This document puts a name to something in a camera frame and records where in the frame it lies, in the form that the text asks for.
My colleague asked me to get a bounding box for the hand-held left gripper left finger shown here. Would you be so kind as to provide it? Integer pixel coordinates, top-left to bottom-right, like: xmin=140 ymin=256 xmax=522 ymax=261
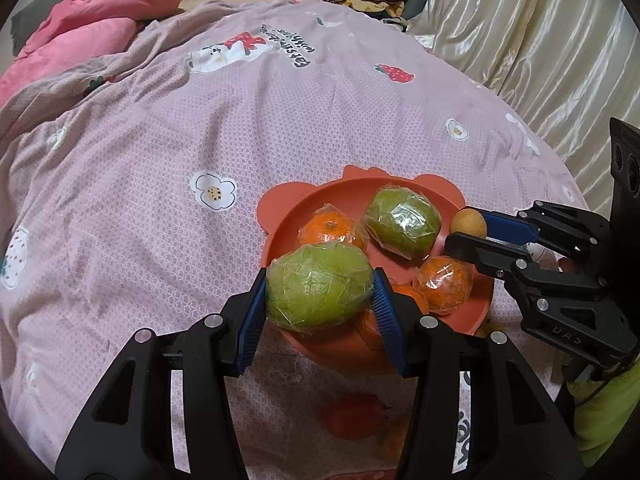
xmin=55 ymin=267 xmax=268 ymax=480

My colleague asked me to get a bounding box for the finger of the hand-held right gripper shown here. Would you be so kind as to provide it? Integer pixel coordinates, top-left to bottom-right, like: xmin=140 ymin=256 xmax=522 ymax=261
xmin=462 ymin=200 xmax=611 ymax=263
xmin=444 ymin=232 xmax=608 ymax=311

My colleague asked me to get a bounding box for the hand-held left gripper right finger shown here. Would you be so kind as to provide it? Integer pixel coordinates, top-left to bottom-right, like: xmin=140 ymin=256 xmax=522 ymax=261
xmin=372 ymin=267 xmax=586 ymax=480

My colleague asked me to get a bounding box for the large green citrus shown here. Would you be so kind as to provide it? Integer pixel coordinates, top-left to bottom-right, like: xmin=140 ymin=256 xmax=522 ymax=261
xmin=265 ymin=242 xmax=376 ymax=332

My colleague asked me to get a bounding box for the small green citrus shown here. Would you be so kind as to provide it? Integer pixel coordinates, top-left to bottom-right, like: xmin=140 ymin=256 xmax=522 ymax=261
xmin=363 ymin=187 xmax=442 ymax=261

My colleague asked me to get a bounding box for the red tomato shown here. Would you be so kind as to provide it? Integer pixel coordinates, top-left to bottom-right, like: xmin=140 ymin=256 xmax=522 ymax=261
xmin=322 ymin=392 xmax=393 ymax=441

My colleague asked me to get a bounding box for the orange bear-shaped plate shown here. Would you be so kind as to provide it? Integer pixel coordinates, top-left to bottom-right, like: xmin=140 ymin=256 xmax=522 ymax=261
xmin=256 ymin=165 xmax=496 ymax=373

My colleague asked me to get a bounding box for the person's right forearm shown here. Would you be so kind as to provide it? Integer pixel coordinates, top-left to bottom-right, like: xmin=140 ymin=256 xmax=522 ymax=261
xmin=565 ymin=355 xmax=640 ymax=471

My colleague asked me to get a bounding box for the purple printed blanket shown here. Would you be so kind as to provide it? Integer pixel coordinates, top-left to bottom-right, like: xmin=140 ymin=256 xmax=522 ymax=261
xmin=0 ymin=0 xmax=591 ymax=480

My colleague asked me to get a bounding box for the cream satin curtain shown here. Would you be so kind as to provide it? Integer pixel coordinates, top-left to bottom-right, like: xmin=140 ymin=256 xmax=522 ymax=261
xmin=405 ymin=0 xmax=640 ymax=221

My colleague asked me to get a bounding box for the pink quilt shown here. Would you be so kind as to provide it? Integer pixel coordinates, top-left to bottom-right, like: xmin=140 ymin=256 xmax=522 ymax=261
xmin=0 ymin=0 xmax=183 ymax=106

